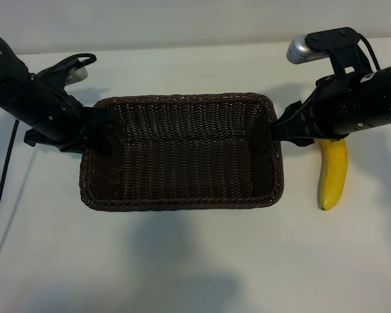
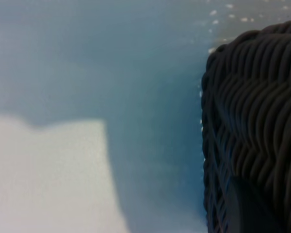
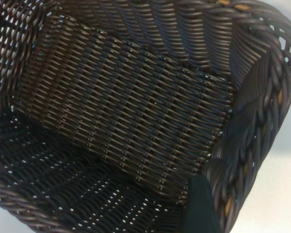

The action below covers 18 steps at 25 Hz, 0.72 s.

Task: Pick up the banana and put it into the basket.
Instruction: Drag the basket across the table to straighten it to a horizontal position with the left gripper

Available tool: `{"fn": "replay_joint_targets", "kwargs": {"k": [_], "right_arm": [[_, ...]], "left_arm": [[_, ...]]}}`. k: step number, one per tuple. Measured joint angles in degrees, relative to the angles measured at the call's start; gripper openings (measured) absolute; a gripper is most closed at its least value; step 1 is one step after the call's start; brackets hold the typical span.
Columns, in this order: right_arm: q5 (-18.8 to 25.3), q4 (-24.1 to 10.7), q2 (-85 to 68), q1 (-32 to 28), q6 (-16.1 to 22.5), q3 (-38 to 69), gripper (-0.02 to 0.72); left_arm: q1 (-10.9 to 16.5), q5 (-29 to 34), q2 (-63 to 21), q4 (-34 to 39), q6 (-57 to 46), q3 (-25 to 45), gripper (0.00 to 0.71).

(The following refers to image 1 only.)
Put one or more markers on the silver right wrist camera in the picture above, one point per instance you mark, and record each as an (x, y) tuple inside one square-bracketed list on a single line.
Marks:
[(299, 52)]

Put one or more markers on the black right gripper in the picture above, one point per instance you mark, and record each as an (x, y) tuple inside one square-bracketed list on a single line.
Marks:
[(324, 107)]

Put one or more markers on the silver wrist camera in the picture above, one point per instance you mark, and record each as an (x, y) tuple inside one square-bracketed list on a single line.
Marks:
[(299, 52), (79, 75)]

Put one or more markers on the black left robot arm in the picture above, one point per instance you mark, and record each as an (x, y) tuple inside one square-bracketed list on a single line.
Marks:
[(36, 101)]

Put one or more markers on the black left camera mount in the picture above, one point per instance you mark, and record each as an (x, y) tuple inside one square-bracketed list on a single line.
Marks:
[(55, 73)]

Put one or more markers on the yellow banana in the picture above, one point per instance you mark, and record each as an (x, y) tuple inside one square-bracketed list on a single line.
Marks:
[(334, 169)]

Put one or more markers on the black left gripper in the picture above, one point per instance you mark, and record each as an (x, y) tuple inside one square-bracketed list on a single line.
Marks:
[(83, 130)]

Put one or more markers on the dark brown wicker basket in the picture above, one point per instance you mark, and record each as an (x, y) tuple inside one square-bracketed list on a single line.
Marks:
[(185, 163)]

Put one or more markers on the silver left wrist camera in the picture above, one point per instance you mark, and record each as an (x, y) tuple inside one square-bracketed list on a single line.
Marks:
[(79, 75)]

